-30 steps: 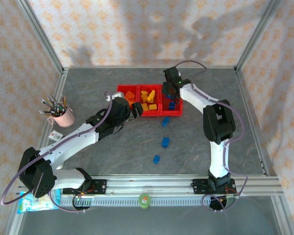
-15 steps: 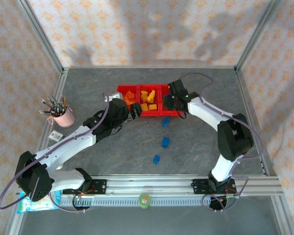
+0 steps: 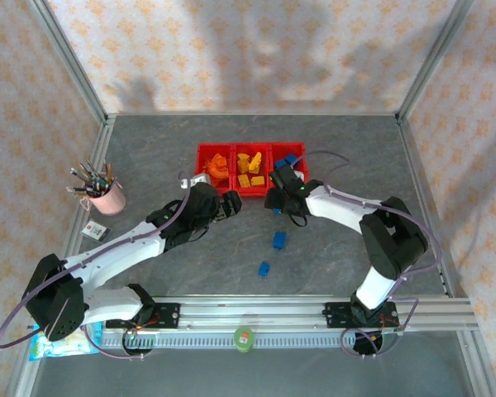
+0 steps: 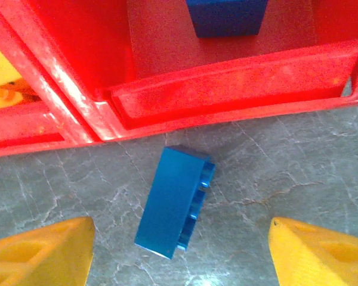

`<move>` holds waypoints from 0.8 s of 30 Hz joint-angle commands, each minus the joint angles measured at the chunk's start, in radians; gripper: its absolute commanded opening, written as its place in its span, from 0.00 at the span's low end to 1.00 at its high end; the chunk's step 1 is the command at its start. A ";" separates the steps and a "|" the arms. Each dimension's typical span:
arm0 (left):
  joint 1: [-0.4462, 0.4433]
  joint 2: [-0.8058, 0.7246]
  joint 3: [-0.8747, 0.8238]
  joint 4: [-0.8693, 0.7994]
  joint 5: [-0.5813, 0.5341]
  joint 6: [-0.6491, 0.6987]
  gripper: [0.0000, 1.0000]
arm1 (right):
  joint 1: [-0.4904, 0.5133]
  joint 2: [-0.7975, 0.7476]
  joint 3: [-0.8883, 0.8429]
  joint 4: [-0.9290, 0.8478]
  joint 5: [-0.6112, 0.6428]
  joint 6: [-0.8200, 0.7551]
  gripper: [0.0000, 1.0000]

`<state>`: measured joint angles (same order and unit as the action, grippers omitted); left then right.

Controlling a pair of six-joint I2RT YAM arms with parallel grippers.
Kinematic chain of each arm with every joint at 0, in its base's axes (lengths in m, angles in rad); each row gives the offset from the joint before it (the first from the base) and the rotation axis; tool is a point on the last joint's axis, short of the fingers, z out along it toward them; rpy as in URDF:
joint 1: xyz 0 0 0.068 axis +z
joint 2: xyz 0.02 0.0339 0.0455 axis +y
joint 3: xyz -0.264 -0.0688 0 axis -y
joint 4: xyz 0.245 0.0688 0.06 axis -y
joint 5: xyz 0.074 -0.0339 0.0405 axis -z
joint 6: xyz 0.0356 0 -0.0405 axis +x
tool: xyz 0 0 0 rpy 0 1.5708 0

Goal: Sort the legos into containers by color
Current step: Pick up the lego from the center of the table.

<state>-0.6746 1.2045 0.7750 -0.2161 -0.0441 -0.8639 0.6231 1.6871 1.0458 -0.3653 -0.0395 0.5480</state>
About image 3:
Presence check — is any orange lego chassis with clip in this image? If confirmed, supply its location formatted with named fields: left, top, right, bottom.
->
left=206, top=163, right=231, bottom=185

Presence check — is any pink cup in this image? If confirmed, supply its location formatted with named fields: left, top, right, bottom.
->
left=81, top=177, right=127, bottom=217

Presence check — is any small card box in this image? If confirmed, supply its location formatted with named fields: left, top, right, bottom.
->
left=80, top=221, right=112, bottom=243

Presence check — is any green tape roll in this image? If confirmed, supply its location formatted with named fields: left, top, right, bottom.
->
left=233, top=326, right=255, bottom=355

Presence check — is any blue white wipes packet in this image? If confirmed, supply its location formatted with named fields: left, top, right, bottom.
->
left=28, top=324, right=103, bottom=363

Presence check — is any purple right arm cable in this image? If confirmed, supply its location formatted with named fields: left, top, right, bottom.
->
left=291, top=149, right=443, bottom=359

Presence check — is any aluminium table edge rail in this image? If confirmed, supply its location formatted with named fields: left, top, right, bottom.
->
left=106, top=111, right=400, bottom=119
left=396, top=117, right=496, bottom=397
left=6, top=115, right=117, bottom=397

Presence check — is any aluminium base rail beam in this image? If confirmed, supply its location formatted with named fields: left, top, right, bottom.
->
left=26, top=295, right=480, bottom=332

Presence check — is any grey slotted cable duct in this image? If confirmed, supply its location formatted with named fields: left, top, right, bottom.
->
left=101, top=332, right=400, bottom=351

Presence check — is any aluminium frame post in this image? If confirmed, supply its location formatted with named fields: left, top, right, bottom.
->
left=396, top=0, right=476, bottom=124
left=27, top=0, right=109, bottom=126

